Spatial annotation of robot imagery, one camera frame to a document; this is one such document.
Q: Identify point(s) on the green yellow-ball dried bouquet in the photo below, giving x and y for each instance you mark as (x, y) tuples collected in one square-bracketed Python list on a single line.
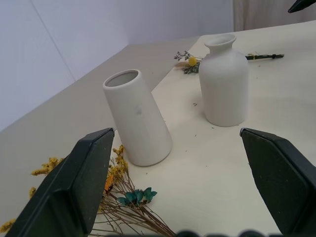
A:
[(190, 63)]

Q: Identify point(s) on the beige curtain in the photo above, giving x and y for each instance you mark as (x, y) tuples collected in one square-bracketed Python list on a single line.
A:
[(271, 14)]

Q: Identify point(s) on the white flared-neck ceramic vase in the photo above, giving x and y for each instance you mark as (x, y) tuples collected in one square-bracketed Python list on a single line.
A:
[(223, 84)]

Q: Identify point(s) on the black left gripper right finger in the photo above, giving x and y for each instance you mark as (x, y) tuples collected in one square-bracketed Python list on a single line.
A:
[(279, 177)]

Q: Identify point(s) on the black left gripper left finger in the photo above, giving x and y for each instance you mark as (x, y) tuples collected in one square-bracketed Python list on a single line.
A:
[(66, 187)]

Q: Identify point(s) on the white cylindrical ceramic vase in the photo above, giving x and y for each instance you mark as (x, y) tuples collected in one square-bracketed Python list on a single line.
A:
[(138, 118)]

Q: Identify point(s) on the yellow and teal dried bouquet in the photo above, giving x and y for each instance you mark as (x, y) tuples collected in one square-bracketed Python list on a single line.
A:
[(118, 195)]

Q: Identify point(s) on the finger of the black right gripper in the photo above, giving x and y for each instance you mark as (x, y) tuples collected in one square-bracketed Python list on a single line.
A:
[(302, 6)]

